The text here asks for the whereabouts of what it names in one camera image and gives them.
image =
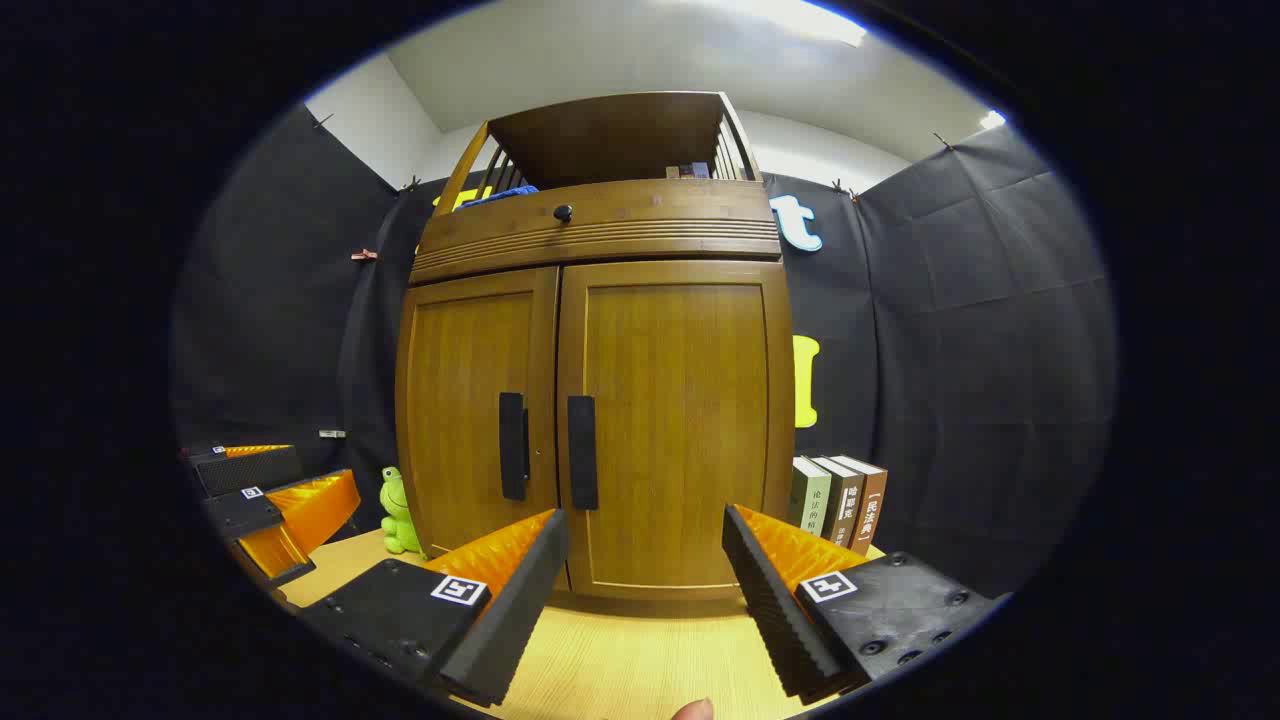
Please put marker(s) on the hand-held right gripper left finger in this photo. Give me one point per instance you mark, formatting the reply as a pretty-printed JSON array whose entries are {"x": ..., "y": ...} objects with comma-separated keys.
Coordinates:
[{"x": 520, "y": 610}]

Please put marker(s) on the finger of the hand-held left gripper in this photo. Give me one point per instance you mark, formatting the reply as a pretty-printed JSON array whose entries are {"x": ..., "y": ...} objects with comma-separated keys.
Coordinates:
[
  {"x": 300, "y": 510},
  {"x": 250, "y": 472}
]

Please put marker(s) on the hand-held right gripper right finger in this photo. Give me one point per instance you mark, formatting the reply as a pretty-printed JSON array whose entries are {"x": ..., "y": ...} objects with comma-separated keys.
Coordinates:
[{"x": 770, "y": 610}]

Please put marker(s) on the wooden shoe cabinet door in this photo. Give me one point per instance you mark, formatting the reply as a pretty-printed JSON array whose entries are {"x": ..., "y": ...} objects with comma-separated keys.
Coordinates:
[
  {"x": 680, "y": 400},
  {"x": 450, "y": 380}
]

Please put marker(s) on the wooden double-door shoe cabinet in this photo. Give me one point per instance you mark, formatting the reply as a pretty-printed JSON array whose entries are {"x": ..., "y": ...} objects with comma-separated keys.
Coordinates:
[{"x": 600, "y": 140}]

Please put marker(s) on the wooden cabinet drawer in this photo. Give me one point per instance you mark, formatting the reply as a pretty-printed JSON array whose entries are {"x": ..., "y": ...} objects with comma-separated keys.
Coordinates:
[{"x": 650, "y": 225}]

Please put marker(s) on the green frog toy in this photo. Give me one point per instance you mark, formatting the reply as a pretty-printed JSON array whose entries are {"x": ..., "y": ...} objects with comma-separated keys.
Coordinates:
[{"x": 400, "y": 520}]

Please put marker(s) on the grey-green book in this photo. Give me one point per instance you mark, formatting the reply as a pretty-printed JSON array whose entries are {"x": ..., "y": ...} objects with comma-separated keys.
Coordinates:
[{"x": 805, "y": 495}]

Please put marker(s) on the dark brown book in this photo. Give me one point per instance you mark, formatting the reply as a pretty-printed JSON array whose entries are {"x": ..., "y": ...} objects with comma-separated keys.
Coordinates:
[{"x": 842, "y": 505}]

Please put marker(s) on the reddish brown book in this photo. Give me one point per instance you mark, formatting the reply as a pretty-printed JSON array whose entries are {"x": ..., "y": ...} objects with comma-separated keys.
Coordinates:
[{"x": 870, "y": 510}]

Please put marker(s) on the black backdrop cloth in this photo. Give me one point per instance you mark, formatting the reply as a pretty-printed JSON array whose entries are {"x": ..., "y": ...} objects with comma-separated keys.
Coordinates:
[{"x": 950, "y": 350}]

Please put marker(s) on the blue cloth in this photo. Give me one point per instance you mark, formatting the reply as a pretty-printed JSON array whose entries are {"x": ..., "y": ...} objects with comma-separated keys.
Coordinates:
[{"x": 500, "y": 195}]

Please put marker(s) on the small ceiling light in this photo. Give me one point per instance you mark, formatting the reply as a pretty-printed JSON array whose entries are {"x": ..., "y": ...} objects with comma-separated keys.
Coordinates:
[{"x": 992, "y": 119}]

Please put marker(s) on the large ceiling light panel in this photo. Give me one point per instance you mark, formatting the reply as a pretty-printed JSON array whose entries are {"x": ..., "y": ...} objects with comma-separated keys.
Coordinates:
[{"x": 810, "y": 20}]

